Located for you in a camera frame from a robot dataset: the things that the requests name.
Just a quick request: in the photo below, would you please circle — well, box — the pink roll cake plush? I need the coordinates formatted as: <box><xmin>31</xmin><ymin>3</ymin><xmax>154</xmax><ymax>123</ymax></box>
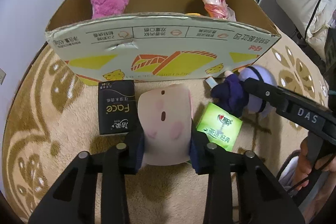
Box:
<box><xmin>138</xmin><ymin>84</ymin><xmax>193</xmax><ymax>166</ymax></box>

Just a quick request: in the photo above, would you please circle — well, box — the black Face tissue pack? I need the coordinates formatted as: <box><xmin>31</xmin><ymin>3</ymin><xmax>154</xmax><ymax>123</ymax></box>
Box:
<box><xmin>98</xmin><ymin>80</ymin><xmax>138</xmax><ymax>135</ymax></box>

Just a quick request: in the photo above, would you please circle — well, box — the pink plastic bag bundle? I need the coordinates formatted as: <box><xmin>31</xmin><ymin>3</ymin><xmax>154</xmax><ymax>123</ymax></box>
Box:
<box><xmin>202</xmin><ymin>0</ymin><xmax>236</xmax><ymax>22</ymax></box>

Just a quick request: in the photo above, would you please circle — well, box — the printed cardboard box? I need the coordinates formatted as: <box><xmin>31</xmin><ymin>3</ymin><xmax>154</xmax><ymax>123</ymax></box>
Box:
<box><xmin>45</xmin><ymin>0</ymin><xmax>280</xmax><ymax>85</ymax></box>

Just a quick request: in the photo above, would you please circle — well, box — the green tea tissue pack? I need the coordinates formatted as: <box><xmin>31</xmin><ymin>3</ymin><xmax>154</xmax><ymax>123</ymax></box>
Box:
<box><xmin>197</xmin><ymin>103</ymin><xmax>243</xmax><ymax>152</ymax></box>

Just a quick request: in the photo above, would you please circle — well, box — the yellow plush toy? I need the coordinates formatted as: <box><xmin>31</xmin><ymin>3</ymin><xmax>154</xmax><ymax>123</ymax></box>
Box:
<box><xmin>186</xmin><ymin>13</ymin><xmax>202</xmax><ymax>16</ymax></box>

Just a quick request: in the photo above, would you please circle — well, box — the purple haired plush doll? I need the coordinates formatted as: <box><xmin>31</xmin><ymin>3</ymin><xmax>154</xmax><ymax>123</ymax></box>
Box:
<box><xmin>206</xmin><ymin>65</ymin><xmax>276</xmax><ymax>118</ymax></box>

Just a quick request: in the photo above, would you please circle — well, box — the right hand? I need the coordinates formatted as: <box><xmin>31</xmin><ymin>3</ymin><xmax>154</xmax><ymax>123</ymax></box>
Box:
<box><xmin>292</xmin><ymin>137</ymin><xmax>335</xmax><ymax>190</ymax></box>

